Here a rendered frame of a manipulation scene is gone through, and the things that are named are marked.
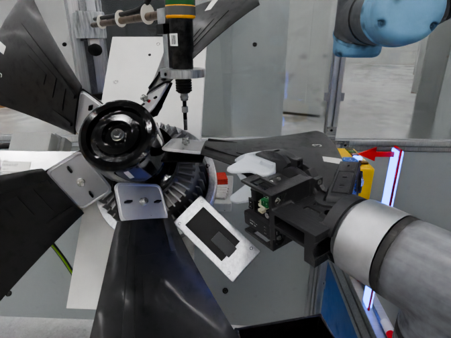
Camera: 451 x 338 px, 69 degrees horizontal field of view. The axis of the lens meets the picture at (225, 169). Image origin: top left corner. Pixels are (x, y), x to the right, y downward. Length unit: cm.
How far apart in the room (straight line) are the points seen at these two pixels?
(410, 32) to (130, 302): 47
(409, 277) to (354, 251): 5
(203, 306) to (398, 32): 45
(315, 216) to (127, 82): 69
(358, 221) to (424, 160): 118
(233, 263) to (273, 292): 106
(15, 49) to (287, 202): 58
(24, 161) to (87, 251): 23
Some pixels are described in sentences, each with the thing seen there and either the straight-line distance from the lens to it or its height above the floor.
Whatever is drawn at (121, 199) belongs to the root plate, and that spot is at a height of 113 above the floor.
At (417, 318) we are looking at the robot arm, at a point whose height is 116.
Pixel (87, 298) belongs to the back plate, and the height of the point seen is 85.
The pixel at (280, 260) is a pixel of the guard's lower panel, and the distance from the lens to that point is 155.
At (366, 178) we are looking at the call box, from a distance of 86.
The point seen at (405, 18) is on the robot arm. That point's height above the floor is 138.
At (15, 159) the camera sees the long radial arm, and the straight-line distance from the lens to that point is 80.
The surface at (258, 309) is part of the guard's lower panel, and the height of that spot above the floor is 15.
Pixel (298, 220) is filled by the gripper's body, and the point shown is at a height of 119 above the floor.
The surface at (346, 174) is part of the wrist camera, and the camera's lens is 42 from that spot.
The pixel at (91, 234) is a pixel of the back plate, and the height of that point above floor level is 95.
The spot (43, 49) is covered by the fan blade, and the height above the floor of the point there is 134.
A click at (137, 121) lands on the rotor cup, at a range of 53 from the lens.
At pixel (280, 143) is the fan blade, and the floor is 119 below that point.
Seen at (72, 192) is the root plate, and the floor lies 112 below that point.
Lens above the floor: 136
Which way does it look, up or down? 21 degrees down
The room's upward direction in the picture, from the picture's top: straight up
